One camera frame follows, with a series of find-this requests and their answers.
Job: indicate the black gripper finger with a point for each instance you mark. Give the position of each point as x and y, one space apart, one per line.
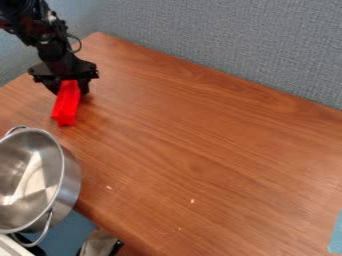
83 83
52 85

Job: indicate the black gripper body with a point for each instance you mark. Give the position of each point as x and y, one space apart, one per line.
61 64

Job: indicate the red plastic block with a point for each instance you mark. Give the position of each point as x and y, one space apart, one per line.
67 103

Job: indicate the metal pot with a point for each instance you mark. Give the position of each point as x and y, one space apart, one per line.
40 184

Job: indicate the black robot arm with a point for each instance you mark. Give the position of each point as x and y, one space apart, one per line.
35 24

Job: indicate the white box corner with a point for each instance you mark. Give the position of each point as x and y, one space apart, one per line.
11 248

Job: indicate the grey metal table bracket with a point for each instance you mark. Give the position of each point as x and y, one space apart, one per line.
100 244

